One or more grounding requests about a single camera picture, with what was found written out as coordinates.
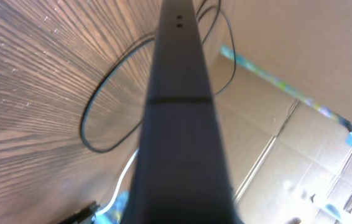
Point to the brown cardboard backdrop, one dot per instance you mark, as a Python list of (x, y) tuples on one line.
[(282, 71)]

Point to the blue Galaxy smartphone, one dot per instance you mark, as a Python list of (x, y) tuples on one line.
[(181, 173)]

